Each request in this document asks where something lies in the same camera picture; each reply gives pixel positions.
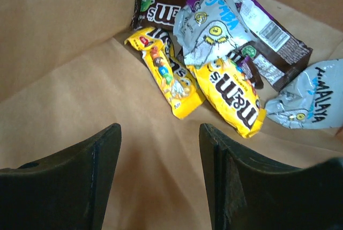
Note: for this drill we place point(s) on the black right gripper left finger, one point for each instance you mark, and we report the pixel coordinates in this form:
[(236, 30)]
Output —
[(66, 190)]

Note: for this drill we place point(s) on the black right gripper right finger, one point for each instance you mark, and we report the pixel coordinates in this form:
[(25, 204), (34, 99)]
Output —
[(247, 190)]

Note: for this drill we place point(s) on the yellow m&m's packet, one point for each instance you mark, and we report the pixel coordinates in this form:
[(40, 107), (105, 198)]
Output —
[(232, 94), (177, 84)]

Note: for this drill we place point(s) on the red brown paper bag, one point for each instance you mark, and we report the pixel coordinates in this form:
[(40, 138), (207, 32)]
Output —
[(66, 74)]

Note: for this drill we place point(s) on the silver Himalaya snack packet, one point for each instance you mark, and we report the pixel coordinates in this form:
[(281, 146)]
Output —
[(211, 32)]

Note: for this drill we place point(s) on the brown purple M&M's packet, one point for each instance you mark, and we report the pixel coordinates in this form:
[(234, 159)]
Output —
[(280, 56)]

